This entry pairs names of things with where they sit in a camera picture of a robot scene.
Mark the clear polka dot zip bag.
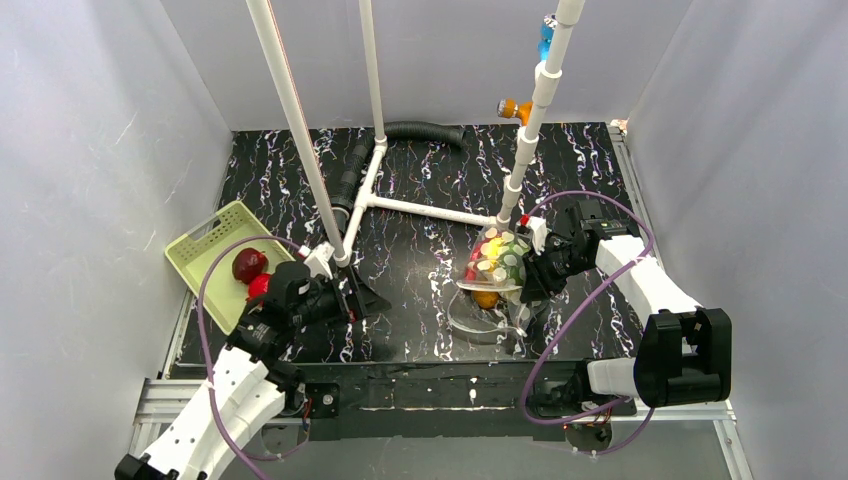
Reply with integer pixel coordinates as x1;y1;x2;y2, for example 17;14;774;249
447;226;541;338

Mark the orange fake fruit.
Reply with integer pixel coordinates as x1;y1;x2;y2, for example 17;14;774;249
472;290;501;310

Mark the red fake apple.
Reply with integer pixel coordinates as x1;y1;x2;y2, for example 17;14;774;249
247;273;271;301

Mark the dark red fake fruit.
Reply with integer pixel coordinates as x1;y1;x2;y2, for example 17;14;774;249
231;247;268;285

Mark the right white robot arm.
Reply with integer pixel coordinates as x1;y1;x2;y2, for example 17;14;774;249
518;199;732;409

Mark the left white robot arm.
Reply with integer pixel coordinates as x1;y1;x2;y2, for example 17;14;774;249
114;261;391;479

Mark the light green plastic basket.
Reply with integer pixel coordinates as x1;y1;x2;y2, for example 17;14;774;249
163;200;299;336

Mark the orange clamp knob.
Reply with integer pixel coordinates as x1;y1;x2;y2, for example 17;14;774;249
496;98;534;126

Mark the blue clamp knob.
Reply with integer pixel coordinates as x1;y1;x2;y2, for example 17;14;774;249
537;14;558;62

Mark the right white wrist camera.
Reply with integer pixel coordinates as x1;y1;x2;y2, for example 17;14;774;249
517;214;549;255

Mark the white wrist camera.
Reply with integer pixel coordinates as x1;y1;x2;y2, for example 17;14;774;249
299;242;335;279
517;214;549;255

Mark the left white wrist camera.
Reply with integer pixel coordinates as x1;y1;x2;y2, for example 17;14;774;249
299;242;335;279

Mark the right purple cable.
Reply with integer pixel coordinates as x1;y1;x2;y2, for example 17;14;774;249
518;190;657;458

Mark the purple cable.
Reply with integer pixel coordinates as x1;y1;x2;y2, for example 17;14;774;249
518;190;657;458
197;235;313;480

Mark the black corrugated hose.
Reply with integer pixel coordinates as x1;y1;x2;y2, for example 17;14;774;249
329;121;467;220

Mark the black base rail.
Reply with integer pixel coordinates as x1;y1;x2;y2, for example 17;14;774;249
291;358;637;442

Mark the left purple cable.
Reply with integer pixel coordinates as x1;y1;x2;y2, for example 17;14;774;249
197;235;313;480

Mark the white PVC pipe frame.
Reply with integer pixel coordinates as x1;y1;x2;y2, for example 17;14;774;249
247;0;584;267

